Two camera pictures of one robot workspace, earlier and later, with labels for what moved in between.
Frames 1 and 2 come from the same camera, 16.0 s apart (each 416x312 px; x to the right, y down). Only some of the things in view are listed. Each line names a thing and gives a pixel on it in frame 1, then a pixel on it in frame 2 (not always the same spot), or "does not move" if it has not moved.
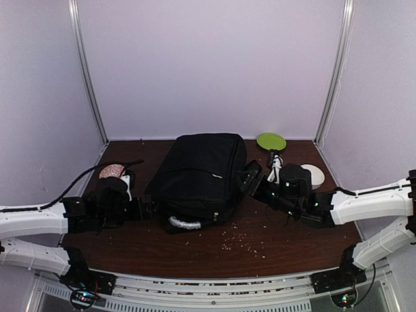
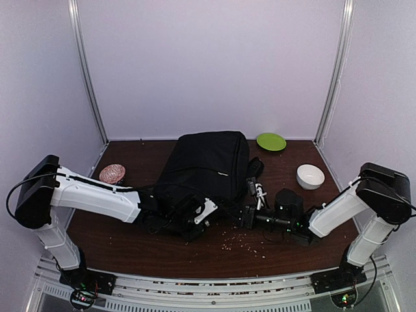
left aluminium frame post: x=73 y=7 does not move
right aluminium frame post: x=343 y=43 does not move
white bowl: x=318 y=177 does not move
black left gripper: x=149 y=212 -> x=192 y=235
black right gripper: x=255 y=178 -> x=248 y=217
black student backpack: x=197 y=182 does not move
